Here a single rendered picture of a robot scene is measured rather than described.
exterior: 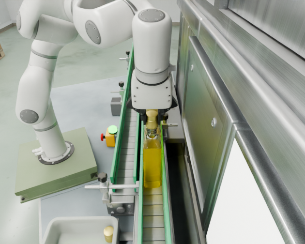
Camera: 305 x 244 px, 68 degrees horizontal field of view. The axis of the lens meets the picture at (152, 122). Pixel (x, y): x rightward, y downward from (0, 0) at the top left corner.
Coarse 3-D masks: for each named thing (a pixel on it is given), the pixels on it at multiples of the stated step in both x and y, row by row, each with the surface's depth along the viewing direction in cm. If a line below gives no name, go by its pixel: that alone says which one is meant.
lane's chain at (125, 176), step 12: (132, 72) 155; (132, 108) 118; (132, 120) 110; (132, 132) 102; (132, 144) 96; (120, 156) 90; (132, 156) 90; (120, 168) 85; (132, 168) 85; (120, 180) 81; (132, 180) 81; (120, 192) 77; (132, 192) 77
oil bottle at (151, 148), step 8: (144, 136) 68; (144, 144) 66; (152, 144) 66; (160, 144) 67; (144, 152) 68; (152, 152) 68; (160, 152) 68; (144, 160) 70; (152, 160) 70; (160, 160) 70; (144, 168) 72; (152, 168) 72; (160, 168) 73; (144, 176) 74; (152, 176) 74; (160, 176) 75; (144, 184) 77; (152, 184) 77
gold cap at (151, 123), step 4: (148, 112) 63; (152, 112) 63; (156, 112) 63; (148, 116) 61; (152, 116) 61; (156, 116) 62; (148, 120) 62; (152, 120) 62; (156, 120) 62; (148, 124) 63; (152, 124) 63; (156, 124) 63; (148, 128) 64; (152, 128) 63
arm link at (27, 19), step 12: (24, 0) 58; (36, 0) 54; (48, 0) 55; (60, 0) 56; (24, 12) 59; (36, 12) 56; (48, 12) 57; (60, 12) 58; (24, 24) 61; (36, 24) 62; (24, 36) 64
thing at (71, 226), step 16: (48, 224) 72; (64, 224) 74; (80, 224) 74; (96, 224) 74; (112, 224) 74; (48, 240) 69; (64, 240) 74; (80, 240) 74; (96, 240) 74; (112, 240) 68
